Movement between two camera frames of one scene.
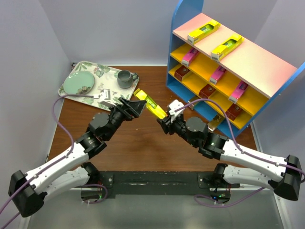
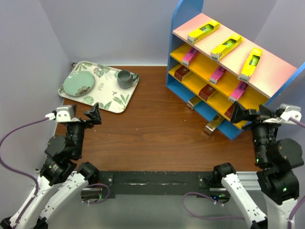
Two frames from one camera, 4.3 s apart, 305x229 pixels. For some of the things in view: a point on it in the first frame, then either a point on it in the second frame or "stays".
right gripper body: (177, 126) → (260, 130)
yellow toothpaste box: (150, 104) → (250, 65)
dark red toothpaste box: (180, 72) stays
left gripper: (130, 109) → (94, 114)
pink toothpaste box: (189, 56) stays
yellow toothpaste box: (220, 52) stays
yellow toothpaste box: (207, 29) stays
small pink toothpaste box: (217, 74) stays
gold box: (212, 124) stays
